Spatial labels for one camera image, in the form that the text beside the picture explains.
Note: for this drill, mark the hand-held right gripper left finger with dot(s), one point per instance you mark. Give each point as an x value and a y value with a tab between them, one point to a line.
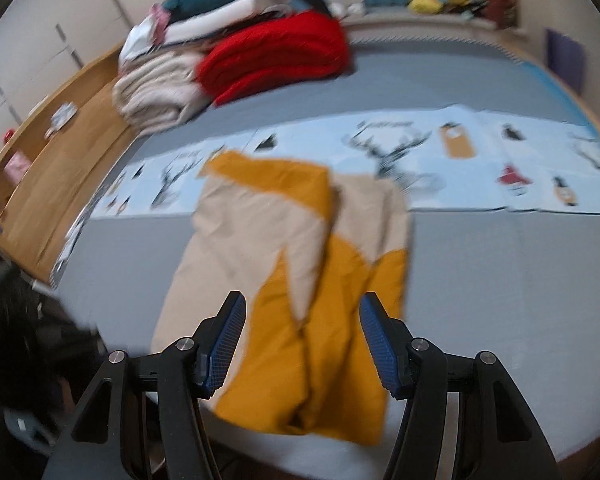
225	340

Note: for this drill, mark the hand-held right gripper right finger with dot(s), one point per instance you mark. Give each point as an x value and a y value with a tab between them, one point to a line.
380	350

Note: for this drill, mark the beige and yellow jacket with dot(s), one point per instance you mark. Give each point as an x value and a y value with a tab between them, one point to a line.
260	240

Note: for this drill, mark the printed grey bed sheet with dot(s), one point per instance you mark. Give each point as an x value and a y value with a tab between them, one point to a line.
480	285

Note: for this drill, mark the cream folded blanket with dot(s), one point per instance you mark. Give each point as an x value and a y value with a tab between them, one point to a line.
150	95

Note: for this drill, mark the pink item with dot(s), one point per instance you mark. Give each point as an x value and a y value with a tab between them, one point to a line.
19	166

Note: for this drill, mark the white packet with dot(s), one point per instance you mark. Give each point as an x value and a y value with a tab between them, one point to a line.
62	117

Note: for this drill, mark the folded red blanket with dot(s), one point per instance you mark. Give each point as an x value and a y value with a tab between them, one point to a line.
275	55

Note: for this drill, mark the small red item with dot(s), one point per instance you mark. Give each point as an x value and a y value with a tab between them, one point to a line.
9	135

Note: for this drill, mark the pink and white cloth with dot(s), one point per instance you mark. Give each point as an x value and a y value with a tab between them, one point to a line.
147	32

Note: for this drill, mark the white folded cloth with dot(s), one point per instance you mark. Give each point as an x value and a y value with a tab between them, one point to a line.
215	17

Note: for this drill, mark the purple box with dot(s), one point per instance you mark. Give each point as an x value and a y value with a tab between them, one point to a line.
565	60

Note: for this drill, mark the white small garment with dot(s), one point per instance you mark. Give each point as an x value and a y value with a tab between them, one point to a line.
347	0

